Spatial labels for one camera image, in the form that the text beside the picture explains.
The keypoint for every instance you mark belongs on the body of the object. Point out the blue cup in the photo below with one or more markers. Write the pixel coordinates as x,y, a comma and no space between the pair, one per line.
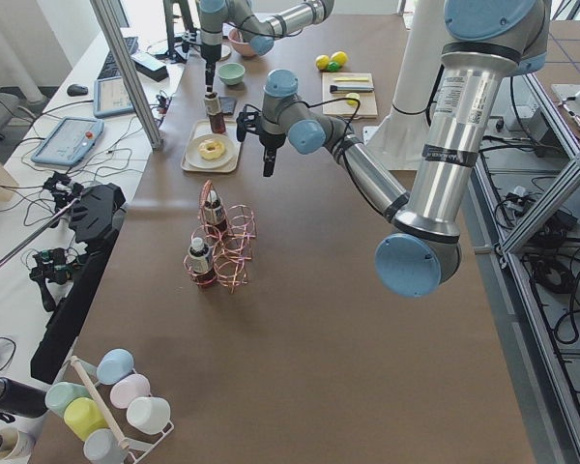
115,365

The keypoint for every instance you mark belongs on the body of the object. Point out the yellow lemon near board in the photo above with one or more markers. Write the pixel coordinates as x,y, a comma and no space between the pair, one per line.
340,58

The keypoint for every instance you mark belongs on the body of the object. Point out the yellow cup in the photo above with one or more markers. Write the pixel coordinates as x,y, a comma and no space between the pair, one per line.
83,417

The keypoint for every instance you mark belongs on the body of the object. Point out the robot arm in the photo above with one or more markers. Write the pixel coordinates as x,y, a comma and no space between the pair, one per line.
260,34
484,43

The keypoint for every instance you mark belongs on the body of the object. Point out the grey cup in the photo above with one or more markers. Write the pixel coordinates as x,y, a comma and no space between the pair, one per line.
101,447

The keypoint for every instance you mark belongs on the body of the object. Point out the green bowl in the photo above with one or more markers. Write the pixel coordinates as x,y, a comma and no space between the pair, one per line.
231,74

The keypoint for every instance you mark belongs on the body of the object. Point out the green lime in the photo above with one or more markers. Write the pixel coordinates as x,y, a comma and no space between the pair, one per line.
333,67

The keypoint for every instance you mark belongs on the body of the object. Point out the cream serving tray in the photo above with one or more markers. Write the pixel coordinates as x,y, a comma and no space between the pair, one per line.
202,127

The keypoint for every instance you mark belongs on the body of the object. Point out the copper wire bottle rack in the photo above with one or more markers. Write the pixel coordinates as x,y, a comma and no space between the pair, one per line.
232,251

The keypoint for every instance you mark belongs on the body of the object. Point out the glazed donut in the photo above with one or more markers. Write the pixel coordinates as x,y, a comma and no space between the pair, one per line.
211,149

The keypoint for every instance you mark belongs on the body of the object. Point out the tea bottle top rack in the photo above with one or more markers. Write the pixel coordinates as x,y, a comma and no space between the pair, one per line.
214,112

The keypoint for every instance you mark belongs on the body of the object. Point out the grey folded cloth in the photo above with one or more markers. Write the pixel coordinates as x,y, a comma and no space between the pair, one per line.
228,105

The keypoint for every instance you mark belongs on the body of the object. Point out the black thermos flask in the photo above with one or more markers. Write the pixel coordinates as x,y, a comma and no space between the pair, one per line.
20,400

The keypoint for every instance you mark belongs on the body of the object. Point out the mint green cup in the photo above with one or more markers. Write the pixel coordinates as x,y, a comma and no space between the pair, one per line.
61,395

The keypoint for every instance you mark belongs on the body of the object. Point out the tea bottle lower middle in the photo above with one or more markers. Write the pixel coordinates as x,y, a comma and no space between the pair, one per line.
214,216

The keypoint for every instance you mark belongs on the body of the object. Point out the half lemon slice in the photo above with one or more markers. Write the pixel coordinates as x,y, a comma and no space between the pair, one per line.
353,99

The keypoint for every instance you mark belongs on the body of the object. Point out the white cup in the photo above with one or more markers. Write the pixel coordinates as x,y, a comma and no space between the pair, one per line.
149,414

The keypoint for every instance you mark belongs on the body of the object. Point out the pink bowl of ice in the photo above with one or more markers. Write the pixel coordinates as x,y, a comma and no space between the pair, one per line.
239,45

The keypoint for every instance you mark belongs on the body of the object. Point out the steel muddler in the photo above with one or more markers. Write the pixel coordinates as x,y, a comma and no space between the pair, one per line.
351,88

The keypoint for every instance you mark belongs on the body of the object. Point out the tea bottle lower outer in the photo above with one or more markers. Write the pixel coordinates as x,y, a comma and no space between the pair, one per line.
201,262

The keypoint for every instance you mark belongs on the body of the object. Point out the yellow plastic knife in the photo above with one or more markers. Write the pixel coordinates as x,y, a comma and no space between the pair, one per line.
351,79

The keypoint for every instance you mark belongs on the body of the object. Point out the blue teach pendant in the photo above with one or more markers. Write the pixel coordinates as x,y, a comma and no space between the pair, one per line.
69,142
111,98

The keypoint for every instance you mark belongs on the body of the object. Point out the white cup rack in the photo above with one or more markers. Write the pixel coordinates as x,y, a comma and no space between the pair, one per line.
137,443

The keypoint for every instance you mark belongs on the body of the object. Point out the black computer mouse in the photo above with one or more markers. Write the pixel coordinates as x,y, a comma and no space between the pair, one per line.
77,90

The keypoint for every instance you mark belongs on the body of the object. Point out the aluminium frame post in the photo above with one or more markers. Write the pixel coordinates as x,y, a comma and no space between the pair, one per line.
108,22

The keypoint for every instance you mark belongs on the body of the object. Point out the white plate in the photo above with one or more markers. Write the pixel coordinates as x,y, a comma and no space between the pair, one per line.
195,160

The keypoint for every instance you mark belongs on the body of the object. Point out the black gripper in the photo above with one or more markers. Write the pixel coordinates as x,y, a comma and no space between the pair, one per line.
210,53
272,140

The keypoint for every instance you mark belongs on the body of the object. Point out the yellow lemon far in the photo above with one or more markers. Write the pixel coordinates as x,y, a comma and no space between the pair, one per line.
322,61

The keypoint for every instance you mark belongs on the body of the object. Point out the pink cup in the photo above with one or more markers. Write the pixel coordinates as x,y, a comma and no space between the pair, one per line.
124,392

